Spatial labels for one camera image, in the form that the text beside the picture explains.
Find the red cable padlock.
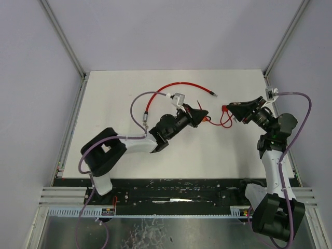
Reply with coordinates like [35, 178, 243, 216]
[197, 100, 222, 126]
[220, 105, 233, 129]

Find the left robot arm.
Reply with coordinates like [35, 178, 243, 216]
[80, 104, 209, 196]

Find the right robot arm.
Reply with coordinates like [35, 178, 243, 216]
[227, 96, 305, 244]

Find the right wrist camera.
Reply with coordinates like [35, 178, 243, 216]
[265, 86, 279, 103]

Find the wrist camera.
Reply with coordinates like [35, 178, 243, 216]
[171, 93, 185, 110]
[265, 86, 279, 103]

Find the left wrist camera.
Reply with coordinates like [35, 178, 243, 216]
[171, 93, 185, 110]

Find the thick red cable lock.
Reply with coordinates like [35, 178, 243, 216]
[142, 81, 218, 128]

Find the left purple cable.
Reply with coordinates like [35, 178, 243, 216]
[75, 91, 174, 249]

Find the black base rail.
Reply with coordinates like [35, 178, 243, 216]
[51, 177, 301, 216]

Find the left aluminium frame post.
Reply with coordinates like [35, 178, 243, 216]
[40, 0, 88, 78]

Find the aluminium frame post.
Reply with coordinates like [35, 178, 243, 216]
[262, 0, 311, 78]
[40, 0, 88, 78]

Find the right aluminium frame post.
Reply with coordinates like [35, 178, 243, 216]
[262, 0, 311, 78]

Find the grey slotted cable duct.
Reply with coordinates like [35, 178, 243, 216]
[48, 206, 249, 218]

